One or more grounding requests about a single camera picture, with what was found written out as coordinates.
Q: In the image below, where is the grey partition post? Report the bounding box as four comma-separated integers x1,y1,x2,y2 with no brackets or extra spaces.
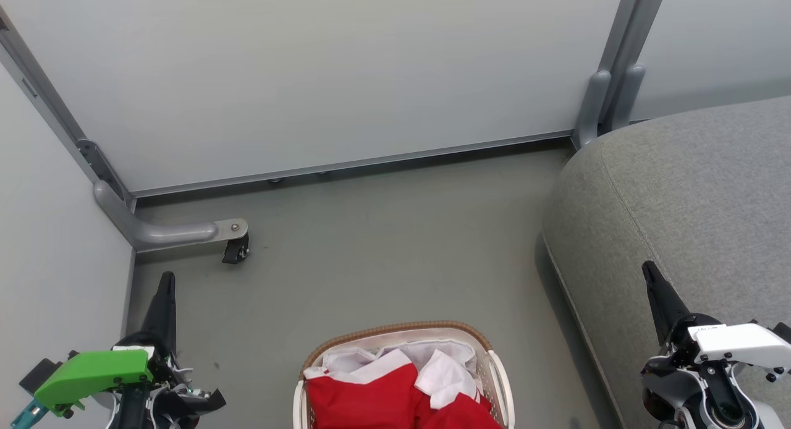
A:
572,0,669,150

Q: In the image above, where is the grey partition foot bar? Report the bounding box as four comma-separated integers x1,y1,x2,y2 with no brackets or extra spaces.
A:
94,181,249,252

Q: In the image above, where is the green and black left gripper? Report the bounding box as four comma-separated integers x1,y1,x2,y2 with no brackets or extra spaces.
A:
34,271,227,429

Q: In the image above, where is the grey fabric sofa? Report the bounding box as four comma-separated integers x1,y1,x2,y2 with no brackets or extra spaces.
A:
541,95,791,429

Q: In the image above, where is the grey corner partition frame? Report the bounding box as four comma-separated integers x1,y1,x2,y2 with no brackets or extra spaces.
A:
0,9,137,208

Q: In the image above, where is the teal left cable connector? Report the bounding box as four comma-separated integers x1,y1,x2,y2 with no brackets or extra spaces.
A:
9,398,49,429

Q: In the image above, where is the white cloth garment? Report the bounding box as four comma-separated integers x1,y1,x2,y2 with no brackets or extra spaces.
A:
318,341,483,411

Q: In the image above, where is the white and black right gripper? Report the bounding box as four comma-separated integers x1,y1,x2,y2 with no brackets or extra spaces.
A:
641,260,791,380

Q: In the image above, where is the white laundry basket brown rim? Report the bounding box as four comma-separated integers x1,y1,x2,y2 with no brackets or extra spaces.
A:
293,321,515,429

